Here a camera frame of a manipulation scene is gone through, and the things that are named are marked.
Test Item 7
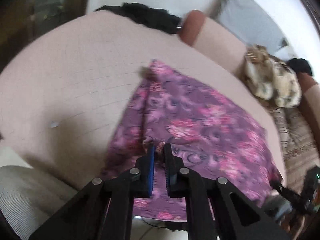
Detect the cream floral blanket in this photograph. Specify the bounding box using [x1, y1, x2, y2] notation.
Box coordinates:
[243, 45, 302, 108]

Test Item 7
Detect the black garment on headboard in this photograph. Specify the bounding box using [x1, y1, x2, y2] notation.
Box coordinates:
[286, 59, 313, 76]

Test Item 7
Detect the pink cylindrical bolster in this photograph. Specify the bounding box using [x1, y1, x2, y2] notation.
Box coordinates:
[178, 10, 247, 77]

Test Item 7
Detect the striped floral quilt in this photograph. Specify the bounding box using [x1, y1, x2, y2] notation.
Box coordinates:
[259, 99, 319, 193]

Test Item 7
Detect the black floor cable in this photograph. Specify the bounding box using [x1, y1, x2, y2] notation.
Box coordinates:
[141, 217, 176, 230]

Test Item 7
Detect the black clothes pile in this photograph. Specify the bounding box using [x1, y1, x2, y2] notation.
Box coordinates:
[96, 3, 182, 35]

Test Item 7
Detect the grey pillow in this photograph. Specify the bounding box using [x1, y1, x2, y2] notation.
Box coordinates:
[209, 0, 289, 54]

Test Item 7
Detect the pink padded headboard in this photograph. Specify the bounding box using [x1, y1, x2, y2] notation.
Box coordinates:
[298, 73, 319, 139]

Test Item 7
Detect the wooden glass-panel door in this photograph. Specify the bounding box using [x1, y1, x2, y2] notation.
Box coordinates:
[1, 0, 88, 69]

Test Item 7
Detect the pink quilted bed mattress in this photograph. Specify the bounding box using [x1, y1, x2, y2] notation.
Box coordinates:
[1, 11, 286, 189]

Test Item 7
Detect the purple floral long-sleeve shirt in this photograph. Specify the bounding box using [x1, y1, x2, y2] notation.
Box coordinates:
[102, 60, 281, 220]

